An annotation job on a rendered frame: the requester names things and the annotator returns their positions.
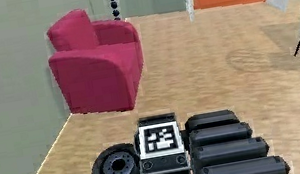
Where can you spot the pink armchair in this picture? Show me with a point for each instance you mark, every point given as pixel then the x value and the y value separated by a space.
pixel 101 69

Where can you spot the black beaded floor lamp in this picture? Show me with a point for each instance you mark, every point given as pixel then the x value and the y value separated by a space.
pixel 112 0

